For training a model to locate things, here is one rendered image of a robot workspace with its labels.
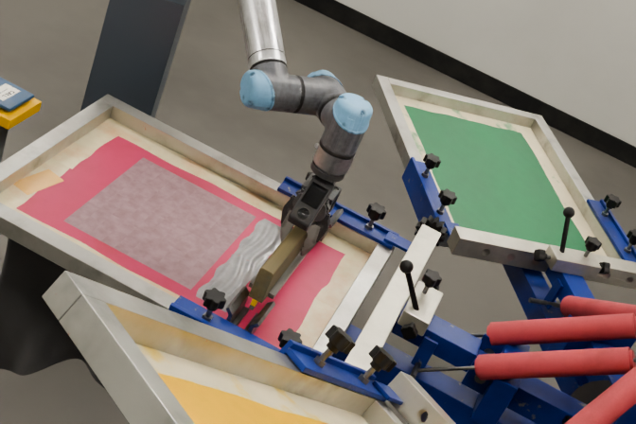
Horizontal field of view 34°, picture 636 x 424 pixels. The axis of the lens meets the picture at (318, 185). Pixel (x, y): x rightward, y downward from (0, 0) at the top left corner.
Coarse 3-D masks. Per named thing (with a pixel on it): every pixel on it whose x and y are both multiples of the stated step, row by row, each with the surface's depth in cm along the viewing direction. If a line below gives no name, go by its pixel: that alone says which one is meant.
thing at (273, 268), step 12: (300, 228) 211; (288, 240) 206; (300, 240) 208; (276, 252) 201; (288, 252) 203; (264, 264) 197; (276, 264) 198; (288, 264) 208; (264, 276) 196; (276, 276) 201; (252, 288) 198; (264, 288) 197
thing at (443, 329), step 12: (396, 324) 210; (432, 324) 210; (444, 324) 211; (420, 336) 209; (432, 336) 208; (444, 336) 208; (456, 336) 209; (468, 336) 210; (444, 348) 208; (456, 348) 207; (468, 348) 207; (444, 360) 209; (456, 360) 208; (468, 360) 207
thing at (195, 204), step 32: (96, 160) 231; (128, 160) 236; (160, 160) 240; (128, 192) 225; (160, 192) 230; (192, 192) 234; (224, 192) 238; (192, 224) 224; (224, 224) 228; (320, 256) 231; (320, 288) 221
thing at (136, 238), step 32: (64, 192) 218; (96, 192) 221; (64, 224) 209; (96, 224) 212; (128, 224) 216; (160, 224) 220; (128, 256) 207; (160, 256) 211; (192, 256) 215; (224, 256) 218; (192, 288) 206; (288, 288) 217; (288, 320) 209
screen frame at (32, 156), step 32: (64, 128) 231; (160, 128) 245; (32, 160) 217; (192, 160) 245; (224, 160) 243; (0, 192) 210; (256, 192) 242; (0, 224) 199; (32, 224) 200; (64, 256) 197; (96, 256) 199; (384, 256) 233; (128, 288) 195; (352, 288) 219; (352, 320) 215
